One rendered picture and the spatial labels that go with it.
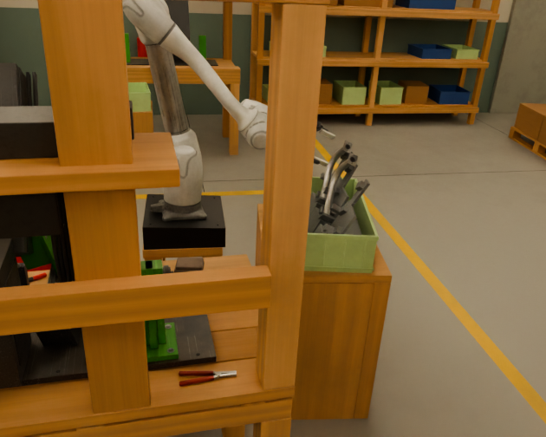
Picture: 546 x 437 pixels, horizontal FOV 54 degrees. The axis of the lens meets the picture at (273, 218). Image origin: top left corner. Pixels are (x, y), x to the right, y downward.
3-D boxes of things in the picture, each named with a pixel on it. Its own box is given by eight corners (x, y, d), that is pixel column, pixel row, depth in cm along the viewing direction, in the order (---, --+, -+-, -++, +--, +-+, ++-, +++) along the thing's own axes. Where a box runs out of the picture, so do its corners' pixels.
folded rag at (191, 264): (173, 274, 191) (173, 266, 189) (177, 262, 198) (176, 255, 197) (202, 275, 191) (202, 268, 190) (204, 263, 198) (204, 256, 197)
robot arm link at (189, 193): (161, 205, 216) (161, 154, 207) (164, 188, 232) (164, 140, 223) (202, 207, 219) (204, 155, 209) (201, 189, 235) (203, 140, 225)
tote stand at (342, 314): (252, 328, 309) (257, 203, 275) (342, 327, 313) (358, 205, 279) (257, 420, 248) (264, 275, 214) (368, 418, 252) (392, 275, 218)
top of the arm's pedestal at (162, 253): (147, 223, 245) (146, 215, 243) (217, 221, 249) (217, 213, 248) (142, 258, 216) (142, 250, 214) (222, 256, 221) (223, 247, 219)
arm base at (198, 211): (148, 203, 231) (148, 191, 228) (199, 200, 237) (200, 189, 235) (152, 222, 215) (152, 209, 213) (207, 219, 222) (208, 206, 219)
